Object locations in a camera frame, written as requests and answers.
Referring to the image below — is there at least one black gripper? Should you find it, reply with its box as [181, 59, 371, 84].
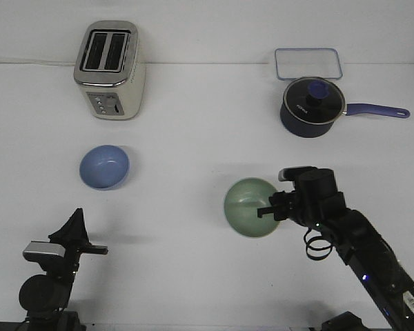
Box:
[257, 168, 345, 226]
[37, 208, 108, 276]

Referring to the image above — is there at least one green bowl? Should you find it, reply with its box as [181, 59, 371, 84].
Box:
[224, 177, 279, 238]

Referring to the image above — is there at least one blue bowl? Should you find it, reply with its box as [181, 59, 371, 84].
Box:
[79, 145, 130, 190]

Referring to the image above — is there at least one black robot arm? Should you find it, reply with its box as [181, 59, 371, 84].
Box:
[257, 166, 414, 330]
[19, 208, 108, 331]

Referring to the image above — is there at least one dark blue saucepan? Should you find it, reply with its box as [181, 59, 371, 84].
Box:
[279, 101, 411, 138]

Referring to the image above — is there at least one glass pot lid blue knob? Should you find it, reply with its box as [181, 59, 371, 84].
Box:
[284, 77, 346, 125]

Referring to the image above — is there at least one cream and silver toaster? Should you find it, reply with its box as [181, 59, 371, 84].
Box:
[73, 20, 146, 121]

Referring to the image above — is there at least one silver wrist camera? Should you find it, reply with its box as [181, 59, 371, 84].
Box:
[22, 241, 66, 262]
[278, 166, 316, 182]

